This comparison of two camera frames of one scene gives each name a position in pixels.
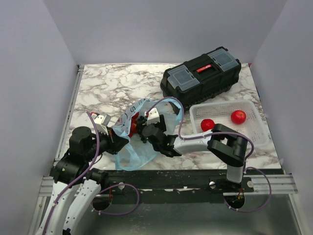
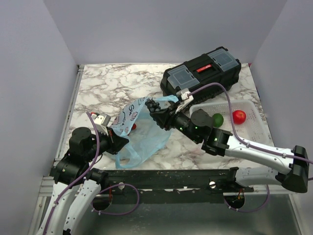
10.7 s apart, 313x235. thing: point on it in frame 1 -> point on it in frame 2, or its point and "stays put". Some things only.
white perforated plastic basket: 253,128 stays put
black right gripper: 161,125 -> 165,117
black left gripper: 116,142 stays put
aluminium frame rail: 47,182 stays put
